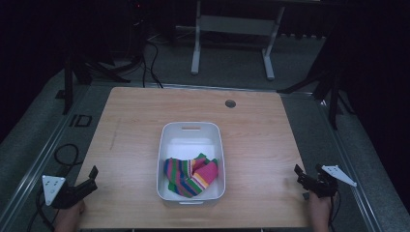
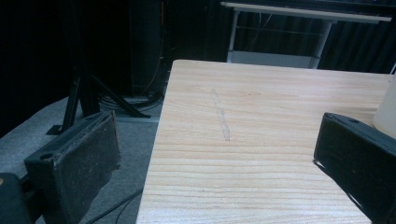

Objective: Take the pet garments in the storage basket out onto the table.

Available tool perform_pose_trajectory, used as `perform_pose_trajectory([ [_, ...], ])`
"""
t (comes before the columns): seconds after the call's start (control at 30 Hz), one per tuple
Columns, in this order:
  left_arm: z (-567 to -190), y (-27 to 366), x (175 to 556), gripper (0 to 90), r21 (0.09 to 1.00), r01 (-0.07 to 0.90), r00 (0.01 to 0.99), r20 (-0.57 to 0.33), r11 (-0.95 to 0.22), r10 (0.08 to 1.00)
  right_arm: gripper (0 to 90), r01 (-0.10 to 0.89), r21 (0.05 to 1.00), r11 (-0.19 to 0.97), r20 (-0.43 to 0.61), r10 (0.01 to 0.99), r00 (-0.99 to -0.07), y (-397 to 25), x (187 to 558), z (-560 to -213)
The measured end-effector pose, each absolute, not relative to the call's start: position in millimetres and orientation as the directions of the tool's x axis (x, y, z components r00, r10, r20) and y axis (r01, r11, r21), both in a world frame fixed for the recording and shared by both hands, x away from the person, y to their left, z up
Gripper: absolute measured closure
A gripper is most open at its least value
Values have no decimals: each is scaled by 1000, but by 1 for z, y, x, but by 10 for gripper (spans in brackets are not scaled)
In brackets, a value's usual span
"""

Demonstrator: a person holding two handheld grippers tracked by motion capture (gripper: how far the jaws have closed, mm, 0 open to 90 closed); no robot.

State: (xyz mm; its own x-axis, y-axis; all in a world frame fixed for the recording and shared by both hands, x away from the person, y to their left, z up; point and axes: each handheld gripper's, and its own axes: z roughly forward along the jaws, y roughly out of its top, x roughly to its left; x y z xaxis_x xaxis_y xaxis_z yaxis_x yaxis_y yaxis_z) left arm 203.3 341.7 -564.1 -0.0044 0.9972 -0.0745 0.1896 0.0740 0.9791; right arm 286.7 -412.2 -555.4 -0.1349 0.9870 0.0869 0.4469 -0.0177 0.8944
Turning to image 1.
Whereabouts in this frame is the black floor bracket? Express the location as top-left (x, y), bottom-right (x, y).
top-left (68, 113), bottom-right (93, 128)

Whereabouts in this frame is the white plastic basket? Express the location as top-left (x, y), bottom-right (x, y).
top-left (156, 121), bottom-right (226, 206)

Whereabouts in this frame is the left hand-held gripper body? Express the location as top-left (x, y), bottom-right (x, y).
top-left (42, 175), bottom-right (85, 210)

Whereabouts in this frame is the black metal stand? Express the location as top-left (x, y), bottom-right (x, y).
top-left (277, 38), bottom-right (356, 131)
top-left (55, 47), bottom-right (143, 116)

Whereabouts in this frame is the person's right hand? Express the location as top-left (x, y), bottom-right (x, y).
top-left (307, 190), bottom-right (337, 232)

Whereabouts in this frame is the colourful striped cloth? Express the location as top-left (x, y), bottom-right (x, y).
top-left (162, 152), bottom-right (220, 199)

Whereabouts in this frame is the black cable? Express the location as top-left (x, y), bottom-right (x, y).
top-left (141, 18), bottom-right (164, 89)
top-left (328, 189), bottom-right (342, 232)
top-left (26, 143), bottom-right (81, 232)

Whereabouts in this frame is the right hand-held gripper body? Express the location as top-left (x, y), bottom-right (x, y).
top-left (308, 163), bottom-right (358, 199)

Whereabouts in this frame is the person's left hand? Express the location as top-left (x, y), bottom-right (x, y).
top-left (53, 199), bottom-right (86, 232)

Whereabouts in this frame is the white metal desk frame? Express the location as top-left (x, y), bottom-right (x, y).
top-left (190, 0), bottom-right (286, 81)

